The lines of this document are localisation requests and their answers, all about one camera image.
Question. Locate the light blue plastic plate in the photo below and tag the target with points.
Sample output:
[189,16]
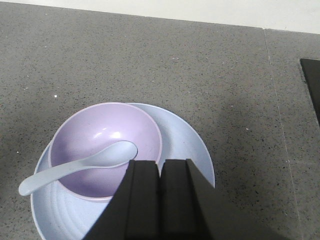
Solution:
[60,215]

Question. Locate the purple plastic bowl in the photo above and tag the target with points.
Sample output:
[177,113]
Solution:
[94,128]

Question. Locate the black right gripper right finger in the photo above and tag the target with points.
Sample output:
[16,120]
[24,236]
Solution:
[180,214]

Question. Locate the light blue plastic spoon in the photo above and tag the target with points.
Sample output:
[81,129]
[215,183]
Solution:
[115,155]

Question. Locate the dark object at right edge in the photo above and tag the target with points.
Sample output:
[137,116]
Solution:
[311,72]

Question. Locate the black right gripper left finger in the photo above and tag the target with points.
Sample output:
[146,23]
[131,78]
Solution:
[133,213]

